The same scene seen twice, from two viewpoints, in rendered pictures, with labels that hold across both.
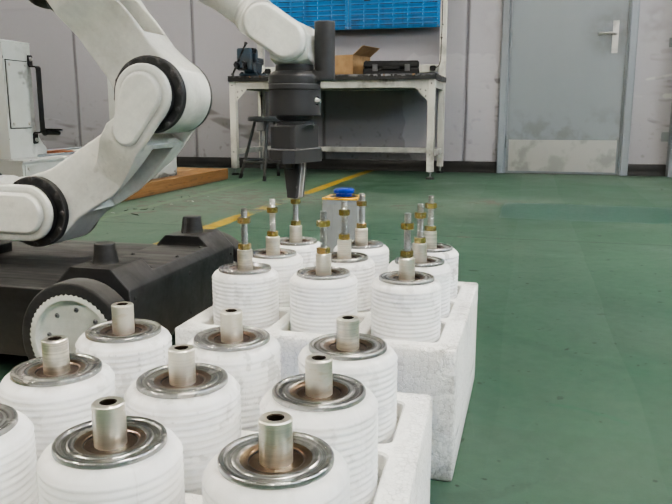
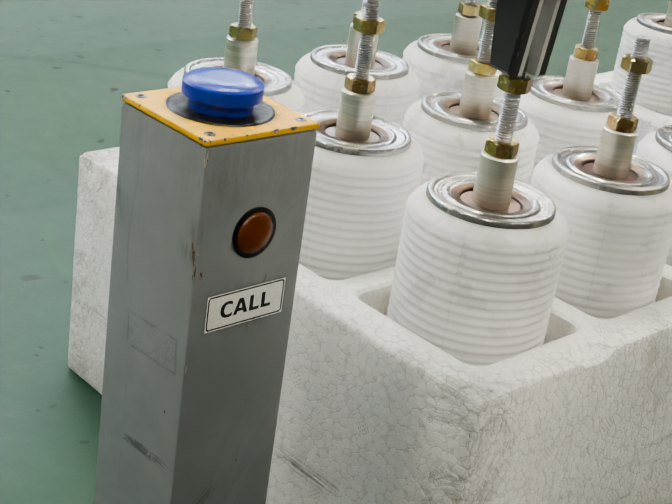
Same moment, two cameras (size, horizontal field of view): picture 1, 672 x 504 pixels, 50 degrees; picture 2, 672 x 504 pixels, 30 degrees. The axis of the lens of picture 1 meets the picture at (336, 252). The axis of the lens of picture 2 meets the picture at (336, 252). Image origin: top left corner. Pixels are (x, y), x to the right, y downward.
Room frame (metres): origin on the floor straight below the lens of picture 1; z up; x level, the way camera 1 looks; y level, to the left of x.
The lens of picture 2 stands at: (1.88, 0.33, 0.51)
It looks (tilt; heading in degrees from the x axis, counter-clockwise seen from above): 24 degrees down; 209
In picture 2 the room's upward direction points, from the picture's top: 9 degrees clockwise
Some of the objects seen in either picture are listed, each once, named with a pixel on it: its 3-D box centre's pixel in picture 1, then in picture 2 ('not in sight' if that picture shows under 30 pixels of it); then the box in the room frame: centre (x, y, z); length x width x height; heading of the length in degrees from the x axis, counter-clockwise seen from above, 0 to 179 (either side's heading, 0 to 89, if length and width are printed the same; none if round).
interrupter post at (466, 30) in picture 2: (406, 269); (465, 35); (0.96, -0.10, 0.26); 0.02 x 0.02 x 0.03
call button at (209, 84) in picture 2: (344, 193); (221, 97); (1.40, -0.02, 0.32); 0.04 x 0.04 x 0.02
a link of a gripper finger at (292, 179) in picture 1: (291, 180); (546, 16); (1.24, 0.08, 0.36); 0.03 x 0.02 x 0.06; 62
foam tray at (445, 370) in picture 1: (344, 356); (435, 315); (1.10, -0.01, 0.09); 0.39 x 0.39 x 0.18; 75
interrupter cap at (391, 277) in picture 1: (406, 278); (462, 50); (0.96, -0.10, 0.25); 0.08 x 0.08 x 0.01
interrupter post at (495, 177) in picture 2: (295, 234); (494, 180); (1.25, 0.07, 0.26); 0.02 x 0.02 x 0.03
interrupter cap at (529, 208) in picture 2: (295, 241); (490, 201); (1.25, 0.07, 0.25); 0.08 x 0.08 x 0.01
